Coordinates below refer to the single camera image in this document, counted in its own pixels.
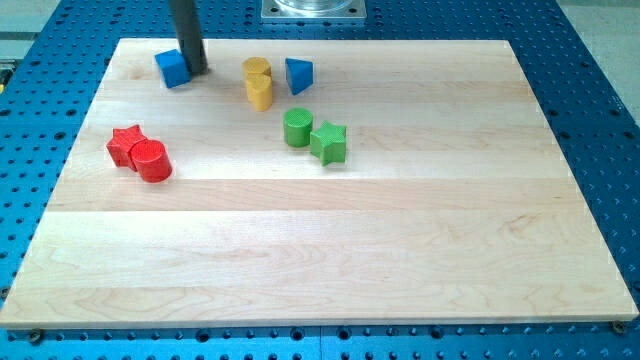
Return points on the green cylinder block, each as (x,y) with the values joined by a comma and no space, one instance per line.
(297,125)

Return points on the blue perforated metal table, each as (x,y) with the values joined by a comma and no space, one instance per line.
(51,90)

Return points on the red cylinder block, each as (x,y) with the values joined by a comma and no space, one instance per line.
(151,160)

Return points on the red star block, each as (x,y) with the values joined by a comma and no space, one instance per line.
(121,144)

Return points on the blue triangle block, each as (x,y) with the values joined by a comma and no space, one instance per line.
(299,74)

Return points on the blue cube block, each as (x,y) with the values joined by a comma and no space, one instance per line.
(173,68)

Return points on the light wooden board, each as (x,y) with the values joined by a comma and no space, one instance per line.
(455,203)

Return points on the green star block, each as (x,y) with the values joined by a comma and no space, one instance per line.
(328,143)

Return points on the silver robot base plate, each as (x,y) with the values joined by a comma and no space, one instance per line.
(313,9)

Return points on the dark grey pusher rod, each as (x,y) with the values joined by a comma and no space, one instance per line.
(188,34)

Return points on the yellow hexagon block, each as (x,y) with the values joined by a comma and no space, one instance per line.
(256,66)

